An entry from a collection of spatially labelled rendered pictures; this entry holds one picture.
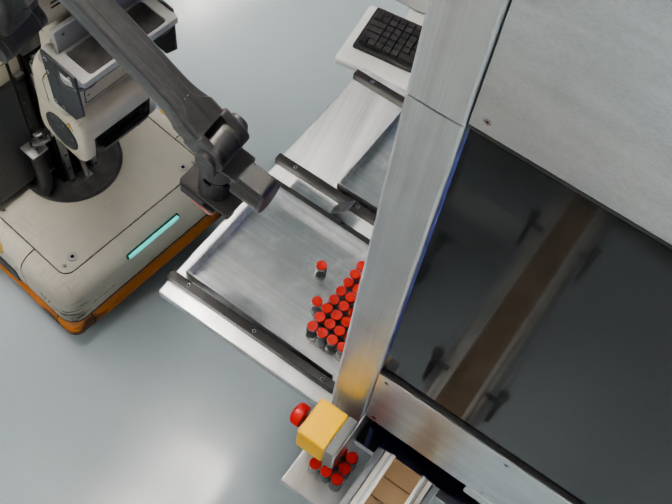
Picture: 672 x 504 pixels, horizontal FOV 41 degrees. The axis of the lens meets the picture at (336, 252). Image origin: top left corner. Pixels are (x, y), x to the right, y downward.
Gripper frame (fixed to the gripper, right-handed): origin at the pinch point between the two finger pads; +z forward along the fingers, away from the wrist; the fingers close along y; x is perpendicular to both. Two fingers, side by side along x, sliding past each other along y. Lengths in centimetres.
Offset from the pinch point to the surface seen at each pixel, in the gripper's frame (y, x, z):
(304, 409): 33.6, -17.5, 2.0
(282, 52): -47, 115, 117
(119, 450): 0, -25, 110
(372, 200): 19.1, 30.9, 17.7
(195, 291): 4.1, -7.3, 18.0
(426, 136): 28, -12, -73
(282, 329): 21.4, -3.2, 17.3
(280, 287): 16.0, 3.7, 18.1
